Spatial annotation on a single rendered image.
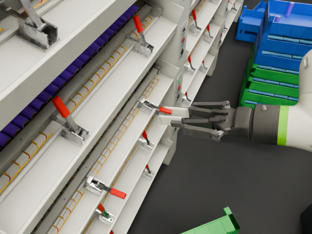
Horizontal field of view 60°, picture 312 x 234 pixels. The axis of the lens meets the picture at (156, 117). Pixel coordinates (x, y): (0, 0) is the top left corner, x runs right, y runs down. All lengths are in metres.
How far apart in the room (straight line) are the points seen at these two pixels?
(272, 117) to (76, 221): 0.47
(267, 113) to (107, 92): 0.35
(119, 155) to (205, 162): 0.71
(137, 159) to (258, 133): 0.42
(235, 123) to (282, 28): 0.70
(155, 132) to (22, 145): 0.59
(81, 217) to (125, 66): 0.34
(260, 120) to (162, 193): 0.70
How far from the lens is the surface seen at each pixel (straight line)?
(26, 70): 0.33
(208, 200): 1.24
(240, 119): 0.65
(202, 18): 1.18
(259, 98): 1.52
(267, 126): 0.64
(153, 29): 0.72
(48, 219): 0.61
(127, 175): 0.87
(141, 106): 0.76
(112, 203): 0.84
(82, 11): 0.41
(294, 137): 0.64
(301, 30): 1.29
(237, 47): 2.04
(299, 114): 0.64
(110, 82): 0.57
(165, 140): 1.14
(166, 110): 0.74
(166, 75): 0.88
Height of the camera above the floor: 1.12
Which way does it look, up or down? 49 degrees down
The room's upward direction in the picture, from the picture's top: straight up
